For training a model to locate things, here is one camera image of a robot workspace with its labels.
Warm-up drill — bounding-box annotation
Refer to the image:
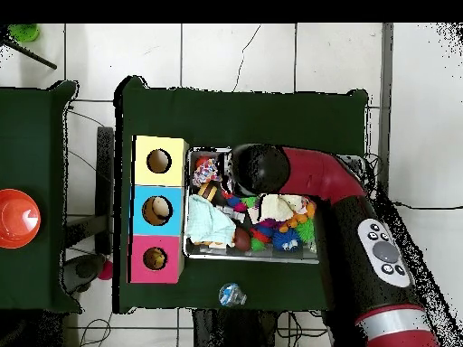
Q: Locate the shallow wire mesh bin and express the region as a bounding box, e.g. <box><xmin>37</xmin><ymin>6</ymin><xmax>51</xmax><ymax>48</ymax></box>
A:
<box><xmin>182</xmin><ymin>145</ymin><xmax>365</xmax><ymax>266</ymax></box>

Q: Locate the green cup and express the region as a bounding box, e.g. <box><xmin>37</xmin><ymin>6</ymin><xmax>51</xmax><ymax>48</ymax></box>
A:
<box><xmin>6</xmin><ymin>23</ymin><xmax>41</xmax><ymax>43</ymax></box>

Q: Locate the black cable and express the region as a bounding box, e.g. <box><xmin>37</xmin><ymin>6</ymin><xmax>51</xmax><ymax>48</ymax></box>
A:
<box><xmin>393</xmin><ymin>202</ymin><xmax>463</xmax><ymax>211</ymax></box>

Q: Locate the cream cloth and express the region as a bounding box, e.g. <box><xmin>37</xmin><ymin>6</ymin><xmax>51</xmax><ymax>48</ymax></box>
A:
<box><xmin>257</xmin><ymin>193</ymin><xmax>309</xmax><ymax>223</ymax></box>

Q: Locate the mint green knitted cloth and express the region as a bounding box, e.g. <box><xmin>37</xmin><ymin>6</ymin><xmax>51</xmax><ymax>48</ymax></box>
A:
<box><xmin>185</xmin><ymin>193</ymin><xmax>237</xmax><ymax>247</ymax></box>

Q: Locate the brown toy football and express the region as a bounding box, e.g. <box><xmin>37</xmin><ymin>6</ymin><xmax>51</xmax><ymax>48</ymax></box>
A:
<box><xmin>232</xmin><ymin>226</ymin><xmax>252</xmax><ymax>253</ymax></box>

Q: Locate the red ball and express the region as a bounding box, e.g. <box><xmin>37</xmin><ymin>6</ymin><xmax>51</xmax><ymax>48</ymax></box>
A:
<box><xmin>97</xmin><ymin>259</ymin><xmax>114</xmax><ymax>282</ymax></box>

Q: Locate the wooden box with three holes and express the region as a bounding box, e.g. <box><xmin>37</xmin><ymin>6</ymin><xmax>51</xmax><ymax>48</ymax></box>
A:
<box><xmin>128</xmin><ymin>135</ymin><xmax>190</xmax><ymax>285</ymax></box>

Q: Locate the crumpled clear plastic bottle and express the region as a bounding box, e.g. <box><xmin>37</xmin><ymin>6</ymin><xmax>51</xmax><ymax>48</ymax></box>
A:
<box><xmin>217</xmin><ymin>282</ymin><xmax>249</xmax><ymax>308</ymax></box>

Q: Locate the black rod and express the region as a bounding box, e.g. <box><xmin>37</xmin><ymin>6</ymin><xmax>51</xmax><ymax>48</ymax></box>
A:
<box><xmin>0</xmin><ymin>35</ymin><xmax>58</xmax><ymax>70</ymax></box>

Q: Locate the grey rounded object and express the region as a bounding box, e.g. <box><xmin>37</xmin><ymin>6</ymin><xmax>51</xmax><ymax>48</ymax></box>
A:
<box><xmin>62</xmin><ymin>253</ymin><xmax>107</xmax><ymax>294</ymax></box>

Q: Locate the large orange bowl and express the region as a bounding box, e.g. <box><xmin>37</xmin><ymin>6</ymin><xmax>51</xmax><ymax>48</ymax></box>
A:
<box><xmin>0</xmin><ymin>188</ymin><xmax>42</xmax><ymax>250</ymax></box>

